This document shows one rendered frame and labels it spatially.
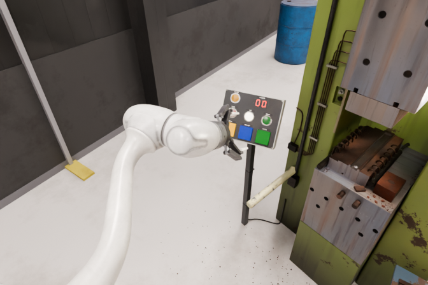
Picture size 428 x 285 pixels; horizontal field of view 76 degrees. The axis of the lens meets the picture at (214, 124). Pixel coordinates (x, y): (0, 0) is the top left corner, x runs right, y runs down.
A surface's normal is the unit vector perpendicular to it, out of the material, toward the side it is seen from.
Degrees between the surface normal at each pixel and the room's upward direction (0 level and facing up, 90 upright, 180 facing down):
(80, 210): 0
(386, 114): 90
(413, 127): 90
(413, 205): 90
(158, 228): 0
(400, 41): 90
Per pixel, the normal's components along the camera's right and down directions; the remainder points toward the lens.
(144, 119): -0.21, -0.55
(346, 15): -0.76, 0.39
